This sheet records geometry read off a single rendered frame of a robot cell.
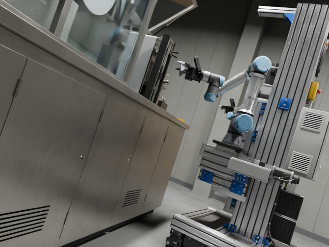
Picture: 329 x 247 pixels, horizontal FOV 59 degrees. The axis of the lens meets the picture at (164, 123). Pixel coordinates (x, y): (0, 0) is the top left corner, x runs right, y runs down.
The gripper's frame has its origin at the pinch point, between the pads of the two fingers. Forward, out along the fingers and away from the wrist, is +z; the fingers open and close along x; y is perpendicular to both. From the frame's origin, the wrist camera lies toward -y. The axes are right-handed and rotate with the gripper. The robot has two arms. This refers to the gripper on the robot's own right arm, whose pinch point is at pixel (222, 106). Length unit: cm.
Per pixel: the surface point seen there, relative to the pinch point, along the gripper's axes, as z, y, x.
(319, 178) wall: -10, 67, 228
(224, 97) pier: 133, -30, 141
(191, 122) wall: 196, 26, 133
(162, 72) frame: -33, -10, -105
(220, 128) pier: 125, 24, 137
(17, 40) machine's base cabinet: -128, 10, -218
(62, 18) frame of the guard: -115, -3, -204
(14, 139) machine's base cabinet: -121, 39, -213
